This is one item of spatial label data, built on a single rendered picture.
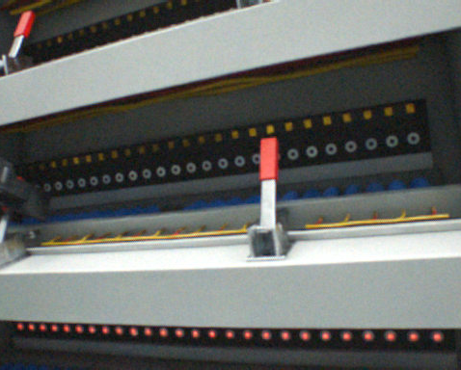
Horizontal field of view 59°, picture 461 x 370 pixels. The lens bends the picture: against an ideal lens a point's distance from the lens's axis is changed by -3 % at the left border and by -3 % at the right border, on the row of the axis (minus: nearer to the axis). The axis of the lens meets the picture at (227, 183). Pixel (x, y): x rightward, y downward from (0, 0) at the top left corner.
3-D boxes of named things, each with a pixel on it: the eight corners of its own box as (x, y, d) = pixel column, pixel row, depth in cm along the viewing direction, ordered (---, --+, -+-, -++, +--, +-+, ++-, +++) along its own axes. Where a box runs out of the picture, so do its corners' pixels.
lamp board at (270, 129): (431, 151, 40) (425, 97, 40) (19, 201, 60) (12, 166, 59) (430, 150, 41) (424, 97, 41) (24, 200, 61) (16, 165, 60)
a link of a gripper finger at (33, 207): (-9, 169, 38) (-3, 168, 37) (46, 194, 44) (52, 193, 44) (-16, 199, 37) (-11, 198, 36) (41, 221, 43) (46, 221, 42)
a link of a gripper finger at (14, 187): (-20, 169, 36) (4, 165, 35) (23, 188, 40) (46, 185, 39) (-25, 184, 35) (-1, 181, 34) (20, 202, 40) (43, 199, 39)
